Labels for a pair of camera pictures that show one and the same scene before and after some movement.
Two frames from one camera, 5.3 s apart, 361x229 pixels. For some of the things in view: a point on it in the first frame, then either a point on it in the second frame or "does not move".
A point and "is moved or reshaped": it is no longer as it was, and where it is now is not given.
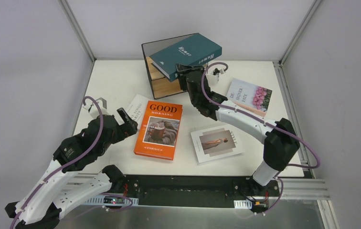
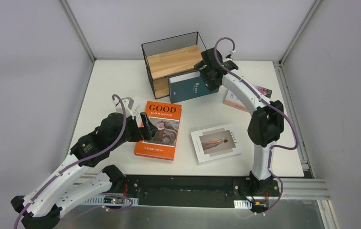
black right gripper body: x=185 y=76 → x=209 y=77
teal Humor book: x=196 y=50 is moved or reshaped
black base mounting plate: x=199 y=190 does not move
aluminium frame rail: x=300 y=189 does not move
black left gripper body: x=121 y=123 → x=143 y=127
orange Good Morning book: x=158 y=130 does not move
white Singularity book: x=136 y=110 does not move
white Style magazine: x=216 y=143 does not move
